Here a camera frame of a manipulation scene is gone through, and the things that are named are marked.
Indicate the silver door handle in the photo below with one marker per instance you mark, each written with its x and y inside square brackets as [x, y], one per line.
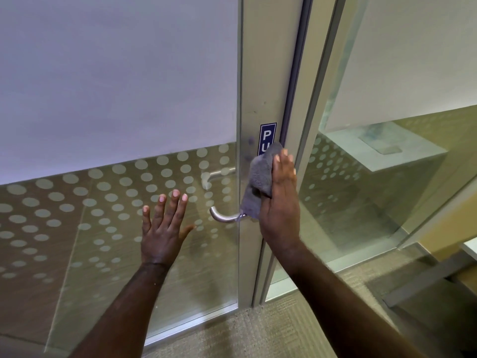
[220, 172]

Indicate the person's right forearm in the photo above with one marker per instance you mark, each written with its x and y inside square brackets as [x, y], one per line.
[335, 305]

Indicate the grey microfibre cloth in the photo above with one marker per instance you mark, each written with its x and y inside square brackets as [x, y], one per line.
[261, 175]

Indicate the grey metal table leg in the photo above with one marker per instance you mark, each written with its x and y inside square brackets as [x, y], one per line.
[421, 283]

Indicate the aluminium framed glass door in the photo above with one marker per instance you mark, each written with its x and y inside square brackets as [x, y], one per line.
[261, 70]

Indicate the person's left hand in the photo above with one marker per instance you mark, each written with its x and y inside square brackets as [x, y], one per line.
[162, 242]

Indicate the blue PULL sign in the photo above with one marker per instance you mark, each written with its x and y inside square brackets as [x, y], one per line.
[265, 136]

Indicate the person's right hand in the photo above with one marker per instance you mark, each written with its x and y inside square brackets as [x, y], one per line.
[281, 216]

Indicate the dotted glass partition panel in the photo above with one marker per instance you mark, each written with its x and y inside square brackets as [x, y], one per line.
[354, 205]

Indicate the person's left forearm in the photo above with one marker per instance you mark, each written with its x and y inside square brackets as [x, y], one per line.
[123, 316]

